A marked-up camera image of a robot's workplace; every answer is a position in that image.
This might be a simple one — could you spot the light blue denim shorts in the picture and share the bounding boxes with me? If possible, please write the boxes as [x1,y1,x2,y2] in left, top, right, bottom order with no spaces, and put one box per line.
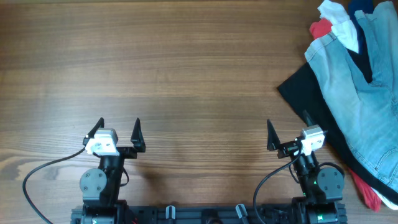
[305,1,397,192]

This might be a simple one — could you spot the red garment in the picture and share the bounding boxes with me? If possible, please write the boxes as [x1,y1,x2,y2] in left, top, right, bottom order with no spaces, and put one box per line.
[309,18,333,39]

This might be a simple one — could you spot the black left camera cable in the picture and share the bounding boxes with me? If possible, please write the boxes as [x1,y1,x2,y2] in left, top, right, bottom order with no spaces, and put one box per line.
[22,146,87,224]

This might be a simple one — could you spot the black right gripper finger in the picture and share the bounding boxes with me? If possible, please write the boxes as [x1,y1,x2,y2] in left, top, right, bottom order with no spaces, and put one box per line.
[303,110,315,127]
[267,119,280,151]

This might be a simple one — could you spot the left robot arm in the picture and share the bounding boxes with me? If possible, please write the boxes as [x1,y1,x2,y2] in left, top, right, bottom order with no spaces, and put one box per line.
[70,118,146,224]

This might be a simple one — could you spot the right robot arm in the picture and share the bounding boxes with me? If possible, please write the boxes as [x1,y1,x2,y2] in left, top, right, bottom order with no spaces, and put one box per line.
[262,111,348,224]

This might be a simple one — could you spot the black garment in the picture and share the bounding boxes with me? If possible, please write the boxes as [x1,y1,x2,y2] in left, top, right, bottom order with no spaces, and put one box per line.
[277,63,397,211]

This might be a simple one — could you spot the black camera cable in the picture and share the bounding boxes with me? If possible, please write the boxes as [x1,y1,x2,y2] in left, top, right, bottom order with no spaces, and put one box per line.
[252,141,304,224]
[22,146,87,224]

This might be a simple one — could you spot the white garment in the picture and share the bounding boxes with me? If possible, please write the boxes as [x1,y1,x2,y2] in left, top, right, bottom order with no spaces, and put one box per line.
[318,0,359,53]

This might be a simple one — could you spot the navy blue garment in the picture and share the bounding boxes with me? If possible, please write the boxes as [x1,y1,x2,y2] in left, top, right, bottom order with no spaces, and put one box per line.
[347,0,375,53]

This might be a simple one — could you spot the black right camera cable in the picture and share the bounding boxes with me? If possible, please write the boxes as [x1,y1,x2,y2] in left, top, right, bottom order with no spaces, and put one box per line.
[252,141,304,224]

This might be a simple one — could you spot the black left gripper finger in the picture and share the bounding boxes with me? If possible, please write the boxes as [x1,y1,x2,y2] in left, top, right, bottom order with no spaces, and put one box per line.
[131,118,146,152]
[83,118,104,146]

